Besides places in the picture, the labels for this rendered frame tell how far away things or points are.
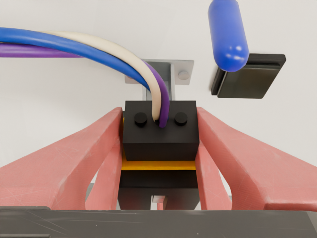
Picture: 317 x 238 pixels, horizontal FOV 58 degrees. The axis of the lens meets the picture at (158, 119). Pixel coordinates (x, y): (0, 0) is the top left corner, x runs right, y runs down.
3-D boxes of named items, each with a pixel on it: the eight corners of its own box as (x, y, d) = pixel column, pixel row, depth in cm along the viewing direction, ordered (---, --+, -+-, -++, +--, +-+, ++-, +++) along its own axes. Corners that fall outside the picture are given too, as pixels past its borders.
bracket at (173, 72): (125, 81, 20) (120, 144, 18) (123, 57, 18) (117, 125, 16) (189, 82, 21) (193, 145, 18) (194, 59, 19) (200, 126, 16)
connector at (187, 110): (133, 147, 16) (131, 181, 15) (124, 97, 12) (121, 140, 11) (186, 147, 16) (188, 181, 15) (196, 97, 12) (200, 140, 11)
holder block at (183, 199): (125, 154, 19) (121, 216, 17) (119, 109, 14) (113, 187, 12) (187, 155, 19) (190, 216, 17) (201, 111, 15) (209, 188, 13)
